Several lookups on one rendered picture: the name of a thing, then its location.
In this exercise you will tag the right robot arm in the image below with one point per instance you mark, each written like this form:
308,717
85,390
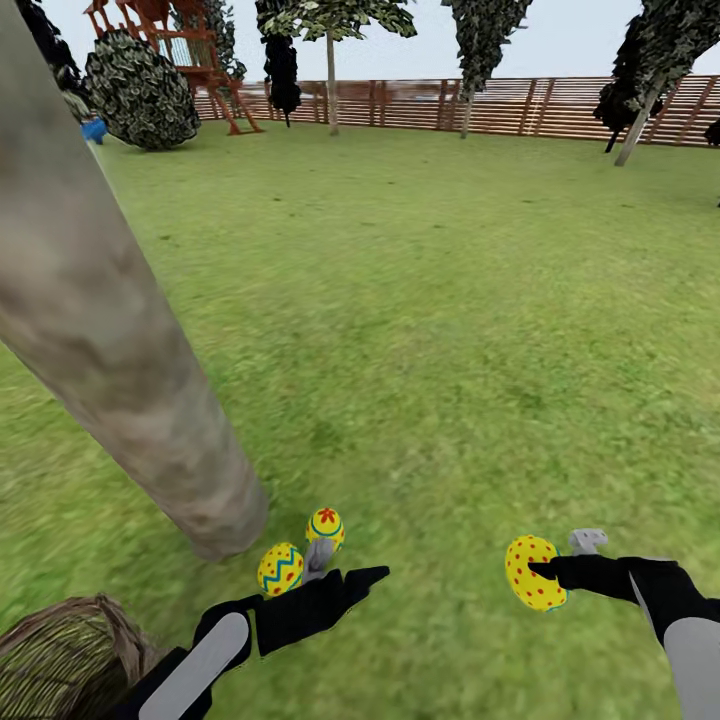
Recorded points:
686,624

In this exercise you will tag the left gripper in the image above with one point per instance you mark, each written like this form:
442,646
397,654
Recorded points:
318,606

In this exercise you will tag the easter egg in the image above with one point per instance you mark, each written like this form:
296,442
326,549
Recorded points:
536,591
326,523
280,569

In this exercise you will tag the wicker basket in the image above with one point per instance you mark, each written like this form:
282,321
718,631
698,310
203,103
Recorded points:
132,648

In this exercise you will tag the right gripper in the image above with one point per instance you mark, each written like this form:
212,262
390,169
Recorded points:
581,572

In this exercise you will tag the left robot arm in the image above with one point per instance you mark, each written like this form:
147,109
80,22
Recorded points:
179,687

